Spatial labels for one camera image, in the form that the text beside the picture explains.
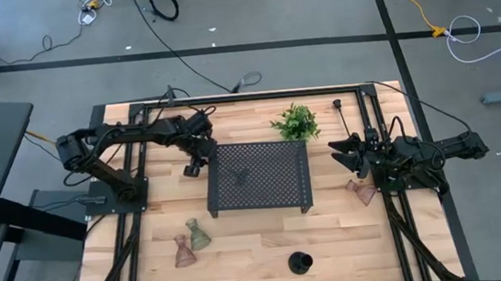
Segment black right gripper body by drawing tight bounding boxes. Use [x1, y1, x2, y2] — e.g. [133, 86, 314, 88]
[352, 126, 391, 180]

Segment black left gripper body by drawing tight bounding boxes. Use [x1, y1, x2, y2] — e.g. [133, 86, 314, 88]
[179, 134, 221, 179]

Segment pink glass candlestick holder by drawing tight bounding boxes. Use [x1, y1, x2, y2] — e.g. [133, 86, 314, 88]
[345, 176, 379, 208]
[171, 231, 199, 270]

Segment green glass candlestick holder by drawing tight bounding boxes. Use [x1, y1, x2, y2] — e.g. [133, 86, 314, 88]
[184, 216, 213, 253]

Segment short black candlestick holder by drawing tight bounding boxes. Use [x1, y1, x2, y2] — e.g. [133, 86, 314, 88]
[286, 249, 316, 277]

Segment green artificial potted plant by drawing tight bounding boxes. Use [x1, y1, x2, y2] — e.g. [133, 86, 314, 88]
[267, 100, 323, 147]

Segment black perforated metal shelf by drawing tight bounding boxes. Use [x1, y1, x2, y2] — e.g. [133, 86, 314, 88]
[200, 135, 316, 223]

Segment grey desk base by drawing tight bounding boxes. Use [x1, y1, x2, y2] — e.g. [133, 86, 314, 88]
[0, 184, 94, 281]

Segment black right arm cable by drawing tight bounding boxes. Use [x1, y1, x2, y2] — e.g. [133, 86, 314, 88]
[363, 71, 473, 144]

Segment grey looped cable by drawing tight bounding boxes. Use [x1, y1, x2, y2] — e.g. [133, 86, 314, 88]
[228, 69, 265, 95]

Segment long black floor cable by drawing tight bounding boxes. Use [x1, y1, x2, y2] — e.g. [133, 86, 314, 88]
[128, 0, 234, 102]

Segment coiled black cable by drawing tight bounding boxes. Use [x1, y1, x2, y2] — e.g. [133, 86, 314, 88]
[148, 0, 182, 25]

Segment white power cable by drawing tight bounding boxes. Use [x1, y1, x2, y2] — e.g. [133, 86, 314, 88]
[443, 11, 501, 66]

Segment yellow left arm cable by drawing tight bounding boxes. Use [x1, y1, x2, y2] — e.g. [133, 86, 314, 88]
[23, 126, 57, 149]

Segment white cables with adapter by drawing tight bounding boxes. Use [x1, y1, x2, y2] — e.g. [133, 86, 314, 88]
[74, 0, 132, 27]

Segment thin black fan cable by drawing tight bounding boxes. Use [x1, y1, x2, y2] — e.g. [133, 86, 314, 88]
[0, 25, 87, 67]

